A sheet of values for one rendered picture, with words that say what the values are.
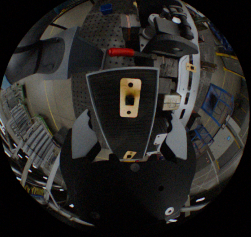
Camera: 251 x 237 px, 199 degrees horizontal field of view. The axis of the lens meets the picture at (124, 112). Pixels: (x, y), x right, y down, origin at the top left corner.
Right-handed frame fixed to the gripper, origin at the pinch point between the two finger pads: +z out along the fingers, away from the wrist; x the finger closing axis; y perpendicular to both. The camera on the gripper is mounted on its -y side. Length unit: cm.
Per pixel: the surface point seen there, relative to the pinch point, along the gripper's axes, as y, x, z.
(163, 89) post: -1.7, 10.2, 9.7
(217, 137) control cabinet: 250, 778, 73
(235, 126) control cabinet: 64, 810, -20
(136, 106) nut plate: 1.2, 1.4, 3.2
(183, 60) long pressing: -16.1, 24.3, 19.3
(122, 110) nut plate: 2.4, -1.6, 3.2
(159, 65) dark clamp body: -8.9, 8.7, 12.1
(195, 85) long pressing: -6.2, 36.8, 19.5
